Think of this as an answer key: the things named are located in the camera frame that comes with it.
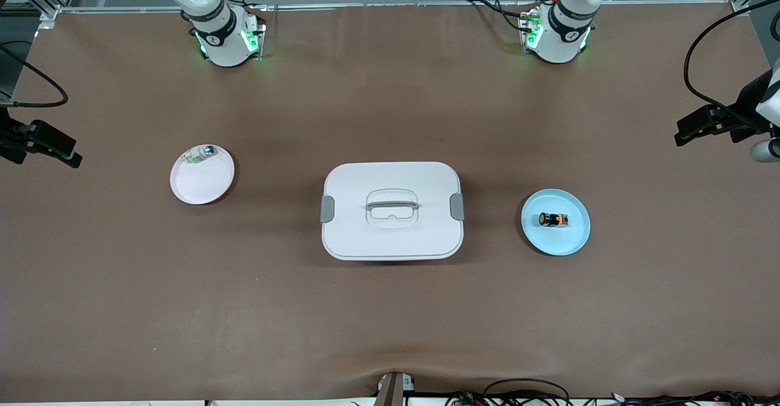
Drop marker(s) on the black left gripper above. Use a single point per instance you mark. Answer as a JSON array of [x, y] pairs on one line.
[[747, 102]]

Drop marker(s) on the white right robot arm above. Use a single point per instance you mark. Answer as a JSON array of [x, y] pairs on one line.
[[225, 46]]

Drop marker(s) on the brown table mat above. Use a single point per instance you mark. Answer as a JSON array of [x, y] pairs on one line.
[[390, 320]]

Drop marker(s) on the white lidded storage box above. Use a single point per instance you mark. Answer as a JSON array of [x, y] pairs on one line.
[[390, 241]]

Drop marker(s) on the light blue round plate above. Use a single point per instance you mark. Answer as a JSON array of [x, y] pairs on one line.
[[554, 241]]

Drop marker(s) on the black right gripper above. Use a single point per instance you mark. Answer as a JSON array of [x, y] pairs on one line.
[[7, 133]]

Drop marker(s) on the small green circuit board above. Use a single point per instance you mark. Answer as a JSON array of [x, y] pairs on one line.
[[467, 399]]

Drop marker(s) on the pink round plate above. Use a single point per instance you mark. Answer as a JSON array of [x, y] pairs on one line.
[[201, 186]]

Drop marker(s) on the metal table edge bracket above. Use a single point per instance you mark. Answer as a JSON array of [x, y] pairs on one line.
[[393, 391]]

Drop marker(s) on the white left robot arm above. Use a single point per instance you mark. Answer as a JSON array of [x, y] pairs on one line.
[[560, 43]]

